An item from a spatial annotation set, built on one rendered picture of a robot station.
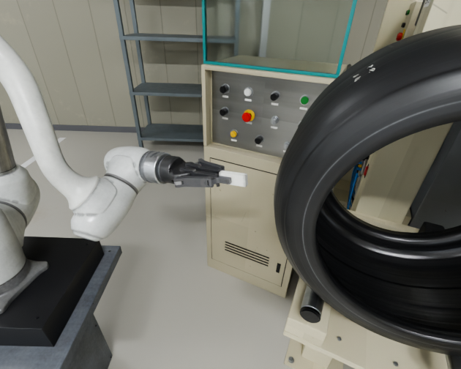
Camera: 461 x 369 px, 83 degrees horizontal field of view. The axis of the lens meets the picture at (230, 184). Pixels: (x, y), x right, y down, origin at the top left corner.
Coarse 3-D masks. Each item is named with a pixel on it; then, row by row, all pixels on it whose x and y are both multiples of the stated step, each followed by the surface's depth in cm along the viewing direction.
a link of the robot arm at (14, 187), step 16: (0, 112) 73; (0, 128) 74; (0, 144) 75; (0, 160) 76; (0, 176) 78; (16, 176) 81; (0, 192) 77; (16, 192) 80; (32, 192) 87; (16, 208) 80; (32, 208) 87
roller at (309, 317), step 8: (304, 296) 60; (312, 296) 58; (304, 304) 57; (312, 304) 57; (320, 304) 57; (304, 312) 56; (312, 312) 55; (320, 312) 56; (312, 320) 56; (320, 320) 56
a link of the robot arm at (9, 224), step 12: (0, 204) 76; (0, 216) 70; (12, 216) 76; (0, 228) 69; (12, 228) 74; (24, 228) 81; (0, 240) 69; (12, 240) 73; (0, 252) 69; (12, 252) 73; (0, 264) 70; (12, 264) 73; (24, 264) 78; (0, 276) 71; (12, 276) 74
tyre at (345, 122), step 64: (384, 64) 34; (448, 64) 29; (320, 128) 38; (384, 128) 32; (320, 192) 40; (320, 256) 47; (384, 256) 69; (448, 256) 63; (384, 320) 47; (448, 320) 53
